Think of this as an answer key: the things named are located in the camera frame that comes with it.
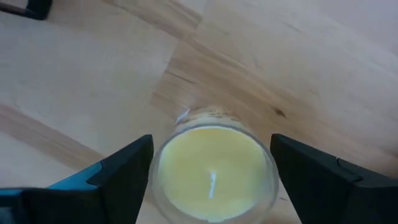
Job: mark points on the yellow candle glass jar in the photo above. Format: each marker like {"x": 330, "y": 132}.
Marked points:
{"x": 211, "y": 155}

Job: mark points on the black metal shelf frame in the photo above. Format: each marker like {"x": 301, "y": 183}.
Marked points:
{"x": 38, "y": 7}

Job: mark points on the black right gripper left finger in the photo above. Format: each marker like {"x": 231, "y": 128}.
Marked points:
{"x": 102, "y": 193}

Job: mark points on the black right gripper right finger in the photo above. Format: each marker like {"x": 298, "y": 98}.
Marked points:
{"x": 326, "y": 193}

